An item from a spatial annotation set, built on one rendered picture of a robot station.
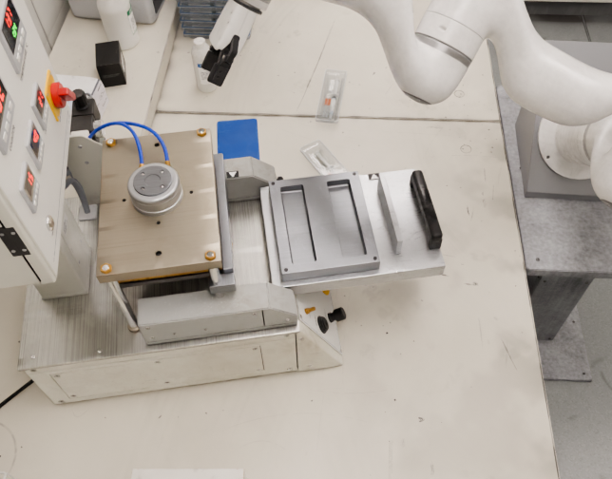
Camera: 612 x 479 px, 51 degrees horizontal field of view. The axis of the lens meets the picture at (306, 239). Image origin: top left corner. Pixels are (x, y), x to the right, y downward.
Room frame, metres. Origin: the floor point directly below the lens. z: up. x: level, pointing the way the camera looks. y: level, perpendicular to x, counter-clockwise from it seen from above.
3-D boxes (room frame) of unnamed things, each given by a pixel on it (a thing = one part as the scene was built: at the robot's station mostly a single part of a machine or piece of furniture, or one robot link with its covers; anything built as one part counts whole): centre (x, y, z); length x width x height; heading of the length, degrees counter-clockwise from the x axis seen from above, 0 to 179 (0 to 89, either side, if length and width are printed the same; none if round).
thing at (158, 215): (0.65, 0.26, 1.08); 0.31 x 0.24 x 0.13; 7
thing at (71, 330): (0.63, 0.26, 0.93); 0.46 x 0.35 x 0.01; 97
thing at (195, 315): (0.51, 0.14, 0.96); 0.25 x 0.05 x 0.07; 97
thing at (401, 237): (0.67, -0.08, 0.97); 0.30 x 0.22 x 0.08; 97
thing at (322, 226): (0.67, -0.03, 0.98); 0.20 x 0.17 x 0.03; 7
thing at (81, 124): (0.84, 0.38, 1.05); 0.15 x 0.05 x 0.15; 7
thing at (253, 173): (0.78, 0.17, 0.96); 0.26 x 0.05 x 0.07; 97
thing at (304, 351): (0.65, 0.22, 0.84); 0.53 x 0.37 x 0.17; 97
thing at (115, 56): (1.29, 0.48, 0.83); 0.09 x 0.06 x 0.07; 11
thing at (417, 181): (0.69, -0.21, 0.99); 0.15 x 0.02 x 0.04; 7
